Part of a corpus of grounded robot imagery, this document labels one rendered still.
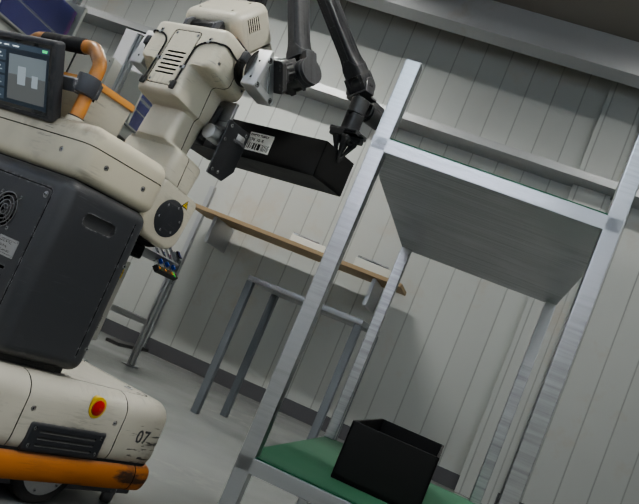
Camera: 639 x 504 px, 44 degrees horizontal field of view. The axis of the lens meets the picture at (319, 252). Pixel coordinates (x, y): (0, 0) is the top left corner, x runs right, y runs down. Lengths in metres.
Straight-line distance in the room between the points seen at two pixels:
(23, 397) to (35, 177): 0.47
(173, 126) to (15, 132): 0.44
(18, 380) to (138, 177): 0.50
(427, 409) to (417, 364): 0.36
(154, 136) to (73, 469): 0.88
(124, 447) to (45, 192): 0.66
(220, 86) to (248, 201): 4.76
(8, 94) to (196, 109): 0.50
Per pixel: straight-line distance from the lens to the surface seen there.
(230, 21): 2.25
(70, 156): 1.77
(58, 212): 1.74
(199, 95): 2.20
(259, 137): 2.47
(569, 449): 6.47
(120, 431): 2.01
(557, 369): 1.35
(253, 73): 2.13
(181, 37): 2.26
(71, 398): 1.87
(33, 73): 1.90
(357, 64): 2.44
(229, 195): 6.99
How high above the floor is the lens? 0.55
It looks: 7 degrees up
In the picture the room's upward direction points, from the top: 23 degrees clockwise
